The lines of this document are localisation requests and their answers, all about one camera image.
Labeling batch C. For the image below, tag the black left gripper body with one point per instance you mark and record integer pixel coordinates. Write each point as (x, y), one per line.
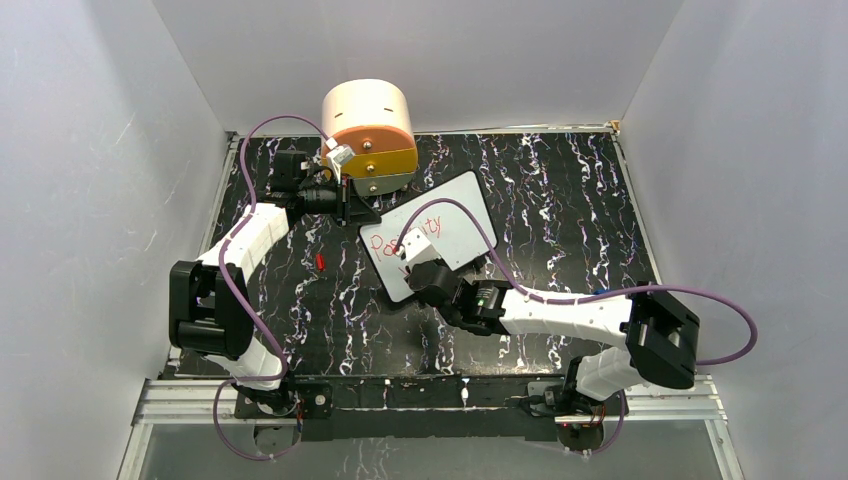
(342, 207)

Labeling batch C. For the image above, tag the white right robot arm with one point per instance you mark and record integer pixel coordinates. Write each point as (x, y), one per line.
(649, 336)

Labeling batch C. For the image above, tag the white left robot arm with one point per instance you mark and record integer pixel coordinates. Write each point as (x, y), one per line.
(209, 308)

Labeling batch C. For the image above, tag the black framed whiteboard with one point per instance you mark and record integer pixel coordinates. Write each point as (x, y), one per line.
(453, 215)

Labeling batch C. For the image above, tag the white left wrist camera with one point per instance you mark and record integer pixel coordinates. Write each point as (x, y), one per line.
(337, 156)

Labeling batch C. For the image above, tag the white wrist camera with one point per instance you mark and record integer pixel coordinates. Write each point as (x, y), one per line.
(337, 156)
(415, 248)

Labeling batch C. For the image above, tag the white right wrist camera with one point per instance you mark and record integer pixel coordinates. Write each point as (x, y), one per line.
(415, 248)

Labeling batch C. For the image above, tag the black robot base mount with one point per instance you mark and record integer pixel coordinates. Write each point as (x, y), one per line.
(527, 407)

